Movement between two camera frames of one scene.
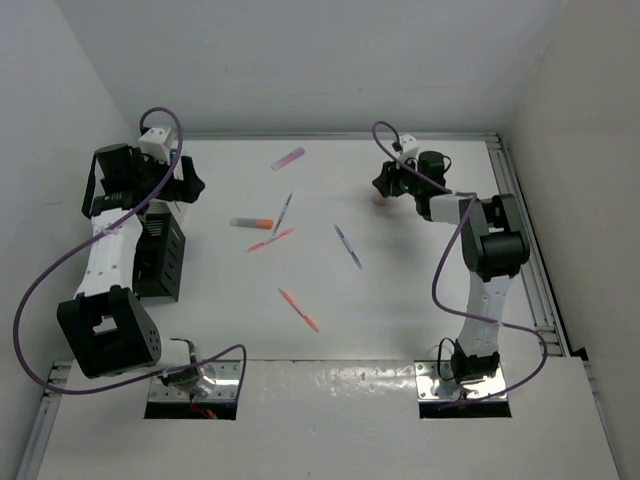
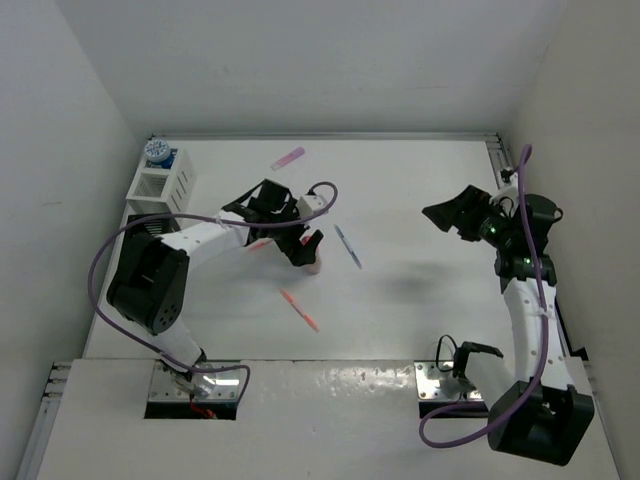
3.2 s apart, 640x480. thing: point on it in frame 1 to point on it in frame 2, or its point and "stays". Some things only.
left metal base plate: x=227 y=375 stays
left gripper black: x=182 y=190 to x=297 y=252
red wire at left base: x=206 y=412 stays
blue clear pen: x=347 y=246 stays
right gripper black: x=387 y=181 to x=463 y=211
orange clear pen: x=309 y=320 stays
